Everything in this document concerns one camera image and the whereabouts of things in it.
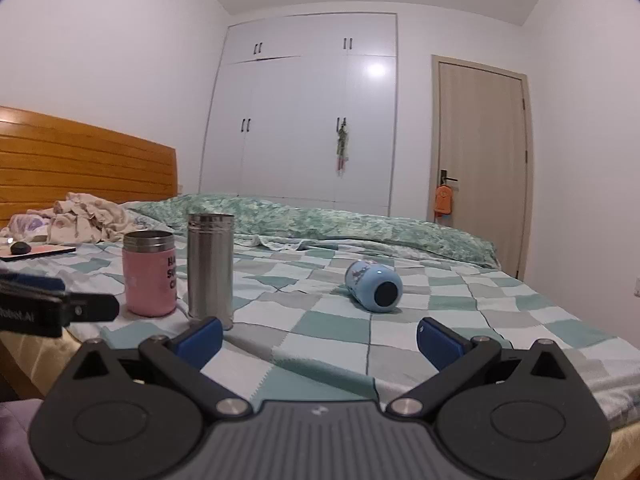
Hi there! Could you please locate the wooden bed headboard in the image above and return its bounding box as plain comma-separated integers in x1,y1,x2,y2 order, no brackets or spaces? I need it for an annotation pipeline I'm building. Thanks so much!
0,105,179,228

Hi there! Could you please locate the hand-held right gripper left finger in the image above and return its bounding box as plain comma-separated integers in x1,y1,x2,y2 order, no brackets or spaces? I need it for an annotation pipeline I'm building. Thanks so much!
72,316,253,418

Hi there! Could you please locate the beige clothes pile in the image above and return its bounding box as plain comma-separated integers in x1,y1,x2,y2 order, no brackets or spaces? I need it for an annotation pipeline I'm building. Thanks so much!
40,191,133,245

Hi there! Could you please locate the hanging tassel ornament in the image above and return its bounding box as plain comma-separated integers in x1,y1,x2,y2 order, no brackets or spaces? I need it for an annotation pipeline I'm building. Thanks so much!
334,119,350,179

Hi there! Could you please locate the checkered blanket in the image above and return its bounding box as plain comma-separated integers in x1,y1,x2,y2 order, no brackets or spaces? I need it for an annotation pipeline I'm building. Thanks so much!
0,237,640,428

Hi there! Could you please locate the light blue cup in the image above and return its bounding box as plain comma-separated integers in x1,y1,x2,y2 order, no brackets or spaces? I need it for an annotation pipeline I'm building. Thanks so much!
344,259,404,314

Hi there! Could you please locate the purple floral cloth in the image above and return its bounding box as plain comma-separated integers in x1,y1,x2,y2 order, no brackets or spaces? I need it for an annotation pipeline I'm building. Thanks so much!
0,212,56,241

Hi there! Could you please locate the white wardrobe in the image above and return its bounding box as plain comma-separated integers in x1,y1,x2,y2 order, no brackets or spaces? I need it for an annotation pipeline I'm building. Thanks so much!
199,12,399,218

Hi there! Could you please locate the pink black mouse pad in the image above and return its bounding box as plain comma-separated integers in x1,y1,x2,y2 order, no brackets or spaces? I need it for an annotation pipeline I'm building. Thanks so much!
0,245,77,262

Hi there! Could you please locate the orange hanging tag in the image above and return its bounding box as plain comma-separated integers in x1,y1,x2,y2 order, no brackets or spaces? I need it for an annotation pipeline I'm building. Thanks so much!
434,184,455,217

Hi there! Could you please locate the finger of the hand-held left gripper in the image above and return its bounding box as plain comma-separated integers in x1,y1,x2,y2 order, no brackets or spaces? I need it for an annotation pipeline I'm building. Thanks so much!
62,293,121,322
0,270,67,295

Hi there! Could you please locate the pink cup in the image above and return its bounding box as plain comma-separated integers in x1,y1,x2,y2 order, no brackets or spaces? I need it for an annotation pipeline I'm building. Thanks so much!
122,230,178,318

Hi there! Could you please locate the light wooden door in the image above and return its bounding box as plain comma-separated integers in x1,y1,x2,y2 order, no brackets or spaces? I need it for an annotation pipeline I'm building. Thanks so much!
431,54,534,281

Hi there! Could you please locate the green patterned quilt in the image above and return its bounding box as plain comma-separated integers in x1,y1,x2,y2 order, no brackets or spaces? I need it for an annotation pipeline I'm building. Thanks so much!
127,193,501,268

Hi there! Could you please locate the stainless steel cup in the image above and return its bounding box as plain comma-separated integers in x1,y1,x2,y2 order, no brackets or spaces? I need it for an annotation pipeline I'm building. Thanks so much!
186,213,236,332

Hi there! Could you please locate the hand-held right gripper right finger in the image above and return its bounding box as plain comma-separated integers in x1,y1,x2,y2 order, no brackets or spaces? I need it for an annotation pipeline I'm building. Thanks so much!
385,317,569,417

